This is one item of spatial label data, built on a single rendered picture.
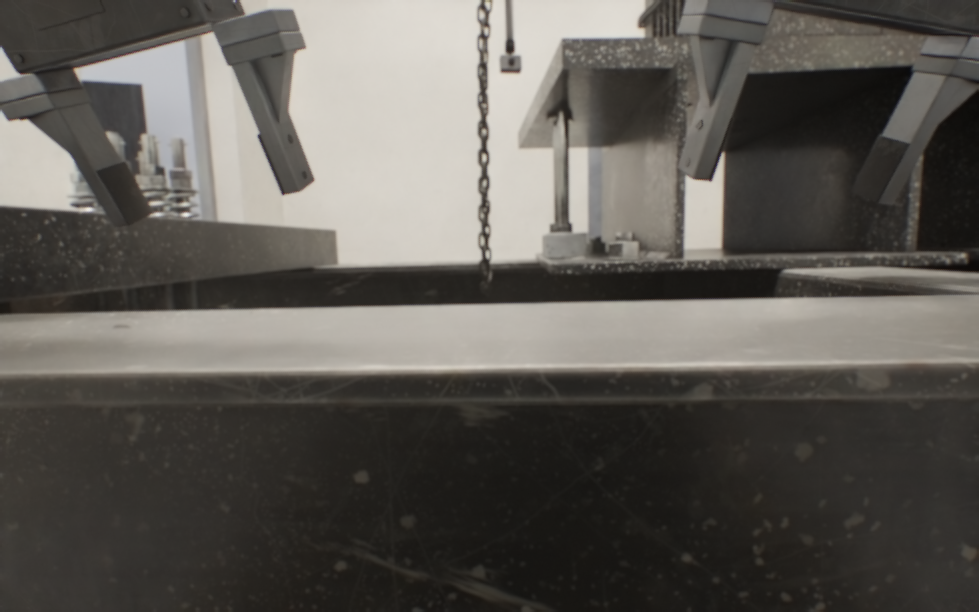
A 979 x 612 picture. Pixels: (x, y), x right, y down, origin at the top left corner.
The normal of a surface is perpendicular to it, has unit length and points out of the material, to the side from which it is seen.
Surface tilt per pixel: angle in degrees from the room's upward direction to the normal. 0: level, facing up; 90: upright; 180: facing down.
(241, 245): 90
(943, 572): 90
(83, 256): 90
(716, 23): 113
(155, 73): 90
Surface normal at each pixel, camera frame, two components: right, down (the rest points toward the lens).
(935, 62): -0.99, -0.09
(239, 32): -0.08, 0.51
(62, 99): 0.98, -0.14
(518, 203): -0.07, 0.12
